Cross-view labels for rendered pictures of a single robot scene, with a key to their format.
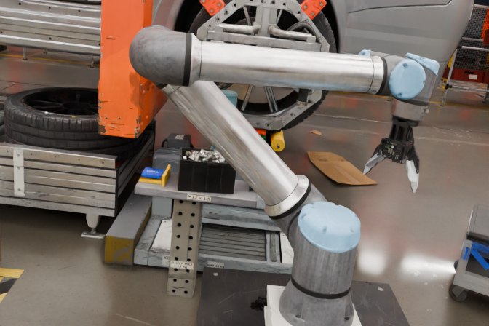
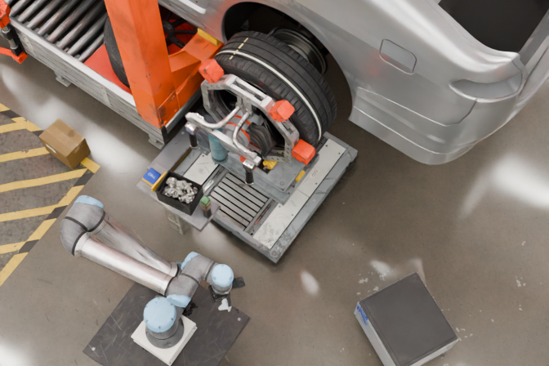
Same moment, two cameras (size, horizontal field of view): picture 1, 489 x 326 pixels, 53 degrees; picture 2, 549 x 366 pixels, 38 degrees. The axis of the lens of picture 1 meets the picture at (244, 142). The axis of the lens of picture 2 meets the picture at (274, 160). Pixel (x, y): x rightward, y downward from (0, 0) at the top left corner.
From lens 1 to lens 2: 3.36 m
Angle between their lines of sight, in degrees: 52
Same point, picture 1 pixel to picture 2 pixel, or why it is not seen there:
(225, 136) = not seen: hidden behind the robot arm
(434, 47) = (435, 145)
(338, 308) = (160, 342)
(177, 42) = (69, 246)
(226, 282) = not seen: hidden behind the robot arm
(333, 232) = (149, 324)
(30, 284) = (98, 182)
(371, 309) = (217, 331)
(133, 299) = (149, 220)
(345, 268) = (159, 335)
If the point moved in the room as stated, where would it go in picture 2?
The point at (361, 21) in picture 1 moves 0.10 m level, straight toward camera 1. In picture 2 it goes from (368, 97) to (354, 109)
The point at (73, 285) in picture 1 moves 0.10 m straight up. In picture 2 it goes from (121, 194) to (118, 186)
